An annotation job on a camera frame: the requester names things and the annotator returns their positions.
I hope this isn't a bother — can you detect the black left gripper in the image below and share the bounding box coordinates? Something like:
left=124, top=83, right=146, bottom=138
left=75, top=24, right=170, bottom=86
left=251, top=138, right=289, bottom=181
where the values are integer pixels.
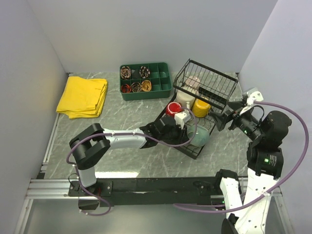
left=159, top=121, right=191, bottom=147

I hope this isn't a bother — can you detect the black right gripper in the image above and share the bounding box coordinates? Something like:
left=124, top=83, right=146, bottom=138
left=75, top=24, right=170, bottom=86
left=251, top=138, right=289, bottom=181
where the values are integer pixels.
left=210, top=99, right=264, bottom=139

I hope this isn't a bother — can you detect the red mug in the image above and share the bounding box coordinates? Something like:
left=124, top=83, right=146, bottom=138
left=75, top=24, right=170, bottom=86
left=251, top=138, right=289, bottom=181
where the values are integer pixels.
left=165, top=102, right=183, bottom=117

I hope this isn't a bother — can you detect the yellow mug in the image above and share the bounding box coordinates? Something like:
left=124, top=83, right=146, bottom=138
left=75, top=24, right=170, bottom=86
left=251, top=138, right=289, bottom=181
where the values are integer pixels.
left=192, top=98, right=211, bottom=118

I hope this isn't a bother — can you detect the white mug green inside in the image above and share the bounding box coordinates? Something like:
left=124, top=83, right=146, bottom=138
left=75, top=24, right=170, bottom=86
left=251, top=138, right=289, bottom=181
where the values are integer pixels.
left=175, top=90, right=195, bottom=109

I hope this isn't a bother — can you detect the pink speckled mug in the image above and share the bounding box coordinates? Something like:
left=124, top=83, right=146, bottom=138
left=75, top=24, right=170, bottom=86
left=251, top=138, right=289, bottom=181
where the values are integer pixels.
left=184, top=76, right=201, bottom=89

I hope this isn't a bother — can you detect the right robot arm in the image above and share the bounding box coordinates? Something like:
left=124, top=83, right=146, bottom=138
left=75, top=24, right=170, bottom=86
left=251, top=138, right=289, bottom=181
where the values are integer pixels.
left=209, top=101, right=292, bottom=234

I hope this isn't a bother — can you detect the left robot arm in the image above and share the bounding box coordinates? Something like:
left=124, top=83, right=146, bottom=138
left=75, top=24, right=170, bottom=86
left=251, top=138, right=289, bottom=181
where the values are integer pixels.
left=69, top=116, right=193, bottom=196

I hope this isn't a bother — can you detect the yellow rolled tie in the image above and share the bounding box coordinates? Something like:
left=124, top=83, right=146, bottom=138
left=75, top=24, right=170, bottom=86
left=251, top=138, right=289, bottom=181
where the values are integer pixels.
left=141, top=80, right=152, bottom=92

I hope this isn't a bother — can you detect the brown black rolled tie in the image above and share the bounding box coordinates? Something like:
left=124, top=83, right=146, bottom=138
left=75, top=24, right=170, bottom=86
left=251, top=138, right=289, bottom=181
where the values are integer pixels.
left=131, top=82, right=142, bottom=93

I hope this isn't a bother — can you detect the green compartment tray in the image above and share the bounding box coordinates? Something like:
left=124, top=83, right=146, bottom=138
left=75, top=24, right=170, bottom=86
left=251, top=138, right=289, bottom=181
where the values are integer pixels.
left=119, top=62, right=172, bottom=101

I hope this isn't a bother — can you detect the orange black rolled tie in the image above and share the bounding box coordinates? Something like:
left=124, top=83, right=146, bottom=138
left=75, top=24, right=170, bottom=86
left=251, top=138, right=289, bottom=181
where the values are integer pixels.
left=121, top=84, right=132, bottom=93

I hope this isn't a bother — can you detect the yellow folded cloth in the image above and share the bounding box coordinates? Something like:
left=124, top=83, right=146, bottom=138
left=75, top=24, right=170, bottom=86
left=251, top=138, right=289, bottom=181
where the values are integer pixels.
left=56, top=76, right=108, bottom=119

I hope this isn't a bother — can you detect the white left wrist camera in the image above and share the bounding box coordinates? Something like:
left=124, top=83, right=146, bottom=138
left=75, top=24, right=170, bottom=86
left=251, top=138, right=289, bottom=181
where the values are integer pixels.
left=174, top=111, right=191, bottom=129

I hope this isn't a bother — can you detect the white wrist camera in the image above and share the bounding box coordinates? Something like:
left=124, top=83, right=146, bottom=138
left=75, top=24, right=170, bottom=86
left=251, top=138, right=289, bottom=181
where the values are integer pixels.
left=174, top=111, right=191, bottom=129
left=240, top=87, right=264, bottom=115

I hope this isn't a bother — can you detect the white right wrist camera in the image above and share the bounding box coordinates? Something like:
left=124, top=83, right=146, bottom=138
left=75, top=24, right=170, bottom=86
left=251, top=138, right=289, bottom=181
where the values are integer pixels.
left=240, top=87, right=264, bottom=115

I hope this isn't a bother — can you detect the black wire dish rack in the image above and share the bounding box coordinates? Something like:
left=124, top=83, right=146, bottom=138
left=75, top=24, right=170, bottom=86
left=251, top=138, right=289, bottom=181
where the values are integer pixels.
left=156, top=58, right=239, bottom=160

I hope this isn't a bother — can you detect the black table front rail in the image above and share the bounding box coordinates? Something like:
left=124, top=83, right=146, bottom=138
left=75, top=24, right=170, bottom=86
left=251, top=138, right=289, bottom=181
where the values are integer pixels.
left=98, top=176, right=222, bottom=206

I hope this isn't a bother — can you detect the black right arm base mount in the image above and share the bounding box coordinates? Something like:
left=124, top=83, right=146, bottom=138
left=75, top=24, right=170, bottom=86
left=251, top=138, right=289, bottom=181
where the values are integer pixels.
left=193, top=180, right=224, bottom=206

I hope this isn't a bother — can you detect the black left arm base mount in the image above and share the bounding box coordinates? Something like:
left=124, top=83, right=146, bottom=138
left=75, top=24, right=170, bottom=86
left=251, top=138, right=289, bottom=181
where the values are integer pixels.
left=68, top=173, right=113, bottom=216

